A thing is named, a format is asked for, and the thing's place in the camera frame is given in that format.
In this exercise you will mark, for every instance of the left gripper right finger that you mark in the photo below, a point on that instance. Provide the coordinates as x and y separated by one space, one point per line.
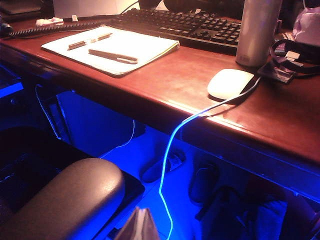
151 230

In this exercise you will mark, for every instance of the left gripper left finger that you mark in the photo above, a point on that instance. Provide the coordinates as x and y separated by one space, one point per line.
132 227

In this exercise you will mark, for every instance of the white tall bottle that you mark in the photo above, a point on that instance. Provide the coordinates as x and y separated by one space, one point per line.
257 32

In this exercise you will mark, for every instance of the dark slipper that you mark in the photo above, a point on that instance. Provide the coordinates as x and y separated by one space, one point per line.
155 172
203 182

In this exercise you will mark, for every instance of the grey padded chair armrest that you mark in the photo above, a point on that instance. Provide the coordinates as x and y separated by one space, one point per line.
70 197

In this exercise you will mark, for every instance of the dark bag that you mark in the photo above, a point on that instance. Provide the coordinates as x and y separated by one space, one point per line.
237 215

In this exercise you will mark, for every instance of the white computer case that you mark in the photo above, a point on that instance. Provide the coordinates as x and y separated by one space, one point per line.
100 120

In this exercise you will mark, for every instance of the black chair seat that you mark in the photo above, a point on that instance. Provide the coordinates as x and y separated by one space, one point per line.
32 155

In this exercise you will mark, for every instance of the white computer mouse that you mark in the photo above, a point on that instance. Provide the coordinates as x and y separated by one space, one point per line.
230 83

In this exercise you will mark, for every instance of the black capped pen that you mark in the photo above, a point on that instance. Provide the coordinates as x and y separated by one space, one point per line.
112 56

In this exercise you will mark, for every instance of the white paper notebook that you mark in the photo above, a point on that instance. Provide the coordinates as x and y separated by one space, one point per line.
145 45

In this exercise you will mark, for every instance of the black silver pen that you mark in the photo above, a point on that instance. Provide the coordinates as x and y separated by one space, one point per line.
90 41

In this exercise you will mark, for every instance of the dark flat card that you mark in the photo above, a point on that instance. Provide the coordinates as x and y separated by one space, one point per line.
273 72

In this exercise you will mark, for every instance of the black computer keyboard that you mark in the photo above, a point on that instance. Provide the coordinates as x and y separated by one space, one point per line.
187 27

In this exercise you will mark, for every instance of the small white block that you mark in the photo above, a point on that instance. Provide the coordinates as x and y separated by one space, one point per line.
74 18

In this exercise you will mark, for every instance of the crumpled white tissue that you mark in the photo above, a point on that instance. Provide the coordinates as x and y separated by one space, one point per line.
48 22

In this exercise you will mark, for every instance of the pale plastic bag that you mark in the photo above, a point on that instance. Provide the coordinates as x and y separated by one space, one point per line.
308 27

